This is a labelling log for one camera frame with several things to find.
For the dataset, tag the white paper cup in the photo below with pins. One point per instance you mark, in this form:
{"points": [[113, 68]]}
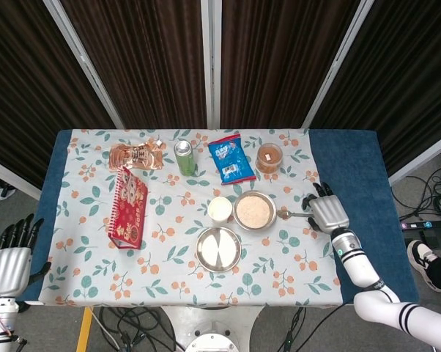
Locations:
{"points": [[219, 209]]}

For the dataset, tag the floral tablecloth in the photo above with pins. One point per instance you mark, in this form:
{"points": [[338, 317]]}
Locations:
{"points": [[176, 278]]}

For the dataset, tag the green drink can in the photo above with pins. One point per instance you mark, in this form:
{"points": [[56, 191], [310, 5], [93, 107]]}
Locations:
{"points": [[185, 159]]}

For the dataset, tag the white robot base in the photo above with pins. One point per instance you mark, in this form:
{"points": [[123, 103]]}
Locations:
{"points": [[213, 326]]}

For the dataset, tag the white and black sneaker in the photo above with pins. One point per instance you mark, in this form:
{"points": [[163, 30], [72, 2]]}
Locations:
{"points": [[418, 260]]}

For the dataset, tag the metal spoon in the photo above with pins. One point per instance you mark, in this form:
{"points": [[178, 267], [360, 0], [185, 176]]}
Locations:
{"points": [[284, 214]]}

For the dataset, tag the orange spout pouch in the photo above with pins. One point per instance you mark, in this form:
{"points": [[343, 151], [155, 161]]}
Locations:
{"points": [[134, 155]]}

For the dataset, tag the metal bowl with powder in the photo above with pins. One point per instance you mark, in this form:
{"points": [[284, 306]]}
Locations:
{"points": [[253, 211]]}

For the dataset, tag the clear jar with orange contents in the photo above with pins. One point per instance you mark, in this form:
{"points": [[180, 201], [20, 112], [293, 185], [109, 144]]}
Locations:
{"points": [[269, 157]]}

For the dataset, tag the dark brown screen panel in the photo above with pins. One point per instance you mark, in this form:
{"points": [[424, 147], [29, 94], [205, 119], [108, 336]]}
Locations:
{"points": [[279, 62], [143, 62], [400, 80], [19, 91]]}

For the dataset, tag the blue table cover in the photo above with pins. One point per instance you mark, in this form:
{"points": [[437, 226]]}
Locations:
{"points": [[352, 165]]}

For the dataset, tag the steel plate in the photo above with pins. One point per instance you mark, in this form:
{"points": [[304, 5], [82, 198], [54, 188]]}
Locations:
{"points": [[218, 249]]}

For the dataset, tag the blue snack bag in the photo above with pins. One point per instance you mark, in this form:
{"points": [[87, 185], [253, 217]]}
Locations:
{"points": [[229, 159]]}

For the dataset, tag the red spiral desk calendar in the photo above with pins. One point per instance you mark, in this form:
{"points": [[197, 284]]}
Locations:
{"points": [[130, 210]]}

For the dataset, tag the black power strip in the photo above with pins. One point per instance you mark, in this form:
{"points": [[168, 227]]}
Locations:
{"points": [[429, 224]]}

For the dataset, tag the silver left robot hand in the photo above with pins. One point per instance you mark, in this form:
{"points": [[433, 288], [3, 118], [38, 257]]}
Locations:
{"points": [[6, 267]]}

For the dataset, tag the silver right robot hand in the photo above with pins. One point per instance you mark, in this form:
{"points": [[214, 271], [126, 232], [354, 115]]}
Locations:
{"points": [[328, 212]]}

